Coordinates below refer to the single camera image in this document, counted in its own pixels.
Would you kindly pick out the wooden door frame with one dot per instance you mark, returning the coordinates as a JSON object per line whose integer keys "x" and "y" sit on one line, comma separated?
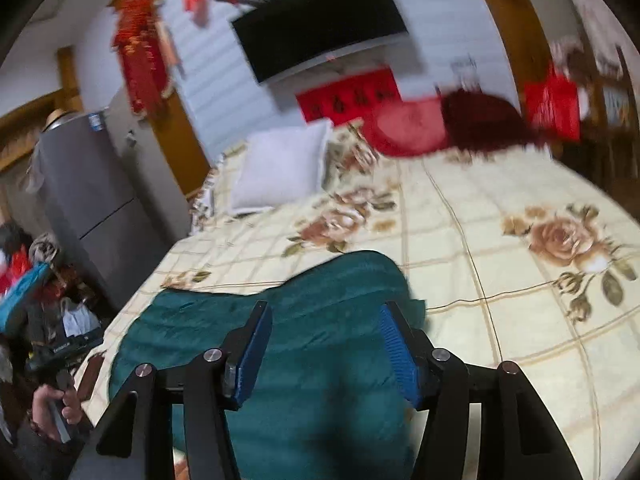
{"x": 175, "y": 125}
{"x": 510, "y": 20}

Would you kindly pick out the floral checked bed sheet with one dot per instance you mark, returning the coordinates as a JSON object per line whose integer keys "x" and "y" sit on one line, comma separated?
{"x": 500, "y": 310}

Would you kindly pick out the dark red blanket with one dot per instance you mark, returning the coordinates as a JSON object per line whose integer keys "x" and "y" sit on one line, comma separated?
{"x": 485, "y": 120}

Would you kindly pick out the red paper bag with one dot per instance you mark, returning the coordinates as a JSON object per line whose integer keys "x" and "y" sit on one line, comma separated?
{"x": 552, "y": 100}

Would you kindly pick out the person's left forearm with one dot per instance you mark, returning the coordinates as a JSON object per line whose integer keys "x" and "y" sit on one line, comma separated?
{"x": 35, "y": 455}

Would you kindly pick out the grey refrigerator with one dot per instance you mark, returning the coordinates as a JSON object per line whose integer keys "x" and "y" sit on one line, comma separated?
{"x": 85, "y": 185}

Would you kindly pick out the wooden cabinet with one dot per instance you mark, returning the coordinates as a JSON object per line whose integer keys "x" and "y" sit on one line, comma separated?
{"x": 605, "y": 150}

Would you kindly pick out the person's left hand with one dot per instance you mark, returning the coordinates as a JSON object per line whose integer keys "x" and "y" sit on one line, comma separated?
{"x": 45, "y": 412}

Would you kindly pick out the red pillow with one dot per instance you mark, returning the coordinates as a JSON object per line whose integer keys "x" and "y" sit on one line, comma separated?
{"x": 405, "y": 130}

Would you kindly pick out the straw hat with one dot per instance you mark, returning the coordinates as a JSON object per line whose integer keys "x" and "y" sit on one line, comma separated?
{"x": 60, "y": 119}

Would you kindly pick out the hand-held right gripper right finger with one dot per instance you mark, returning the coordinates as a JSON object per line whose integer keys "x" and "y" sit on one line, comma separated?
{"x": 397, "y": 355}

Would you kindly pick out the small red wall ornament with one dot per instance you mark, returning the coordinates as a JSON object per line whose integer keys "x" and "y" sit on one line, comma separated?
{"x": 196, "y": 5}

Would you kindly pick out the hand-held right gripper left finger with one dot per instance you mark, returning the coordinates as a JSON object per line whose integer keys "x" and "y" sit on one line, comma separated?
{"x": 252, "y": 355}

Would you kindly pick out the red wall banner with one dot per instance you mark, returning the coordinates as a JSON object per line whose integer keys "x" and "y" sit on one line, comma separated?
{"x": 345, "y": 97}

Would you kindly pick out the white plastic bag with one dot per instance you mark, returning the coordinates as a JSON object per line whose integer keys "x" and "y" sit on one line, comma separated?
{"x": 77, "y": 317}

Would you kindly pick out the teal padded jacket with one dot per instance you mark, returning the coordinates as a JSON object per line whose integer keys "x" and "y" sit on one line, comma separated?
{"x": 325, "y": 310}

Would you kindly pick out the white pillow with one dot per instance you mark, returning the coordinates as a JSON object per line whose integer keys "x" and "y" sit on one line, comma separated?
{"x": 280, "y": 170}

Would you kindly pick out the blue bag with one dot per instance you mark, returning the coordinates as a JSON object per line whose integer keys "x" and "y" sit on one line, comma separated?
{"x": 25, "y": 295}

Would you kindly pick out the black wall television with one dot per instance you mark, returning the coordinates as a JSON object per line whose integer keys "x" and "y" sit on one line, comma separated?
{"x": 320, "y": 25}

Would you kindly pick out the red hanging decoration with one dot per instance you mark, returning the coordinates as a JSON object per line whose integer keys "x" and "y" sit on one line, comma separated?
{"x": 140, "y": 55}

